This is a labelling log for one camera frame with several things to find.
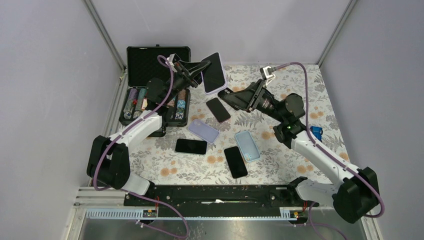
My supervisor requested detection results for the black bare phone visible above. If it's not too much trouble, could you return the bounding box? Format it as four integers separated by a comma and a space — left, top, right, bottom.
224, 146, 248, 179

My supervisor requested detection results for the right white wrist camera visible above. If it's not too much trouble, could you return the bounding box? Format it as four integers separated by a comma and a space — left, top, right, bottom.
259, 66, 276, 86

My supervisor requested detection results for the teal-edged phone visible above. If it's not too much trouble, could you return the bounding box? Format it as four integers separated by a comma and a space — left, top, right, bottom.
175, 138, 208, 155

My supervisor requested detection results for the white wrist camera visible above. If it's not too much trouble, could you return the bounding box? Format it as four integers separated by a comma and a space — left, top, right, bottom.
166, 53, 181, 67
259, 66, 276, 86

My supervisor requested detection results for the blue toy car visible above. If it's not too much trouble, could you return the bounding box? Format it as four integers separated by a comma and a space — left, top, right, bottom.
309, 126, 324, 142

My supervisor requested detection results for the phone with purple edge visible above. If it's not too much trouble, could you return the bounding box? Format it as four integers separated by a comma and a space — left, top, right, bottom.
206, 97, 231, 123

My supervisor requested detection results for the black poker chip case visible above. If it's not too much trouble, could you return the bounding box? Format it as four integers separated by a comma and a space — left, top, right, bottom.
119, 45, 191, 137

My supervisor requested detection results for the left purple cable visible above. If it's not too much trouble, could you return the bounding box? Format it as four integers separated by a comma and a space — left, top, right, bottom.
92, 54, 191, 240

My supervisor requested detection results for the floral table mat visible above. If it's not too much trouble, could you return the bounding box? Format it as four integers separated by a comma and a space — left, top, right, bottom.
129, 64, 349, 185

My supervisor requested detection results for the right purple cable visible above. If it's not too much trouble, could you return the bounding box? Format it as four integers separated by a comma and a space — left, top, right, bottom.
271, 61, 386, 240

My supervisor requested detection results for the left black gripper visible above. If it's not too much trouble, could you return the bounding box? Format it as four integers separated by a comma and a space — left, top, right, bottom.
163, 60, 213, 104

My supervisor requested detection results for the purple cable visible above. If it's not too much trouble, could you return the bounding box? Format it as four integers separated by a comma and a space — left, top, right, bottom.
271, 61, 386, 240
92, 54, 191, 240

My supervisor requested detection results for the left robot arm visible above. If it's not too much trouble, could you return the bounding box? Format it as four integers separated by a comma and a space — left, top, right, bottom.
86, 54, 211, 206

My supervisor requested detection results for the black phone case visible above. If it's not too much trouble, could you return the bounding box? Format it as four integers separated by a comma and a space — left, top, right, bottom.
217, 87, 233, 103

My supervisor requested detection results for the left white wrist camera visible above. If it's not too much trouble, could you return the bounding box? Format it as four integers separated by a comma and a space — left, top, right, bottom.
166, 53, 181, 67

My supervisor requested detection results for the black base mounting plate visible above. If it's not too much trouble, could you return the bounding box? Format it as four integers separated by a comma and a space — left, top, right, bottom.
145, 185, 312, 218

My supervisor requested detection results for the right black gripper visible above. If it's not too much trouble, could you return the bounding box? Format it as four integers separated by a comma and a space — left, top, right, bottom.
221, 79, 286, 123

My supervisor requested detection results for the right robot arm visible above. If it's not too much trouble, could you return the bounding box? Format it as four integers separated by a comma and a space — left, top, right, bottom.
218, 79, 385, 224

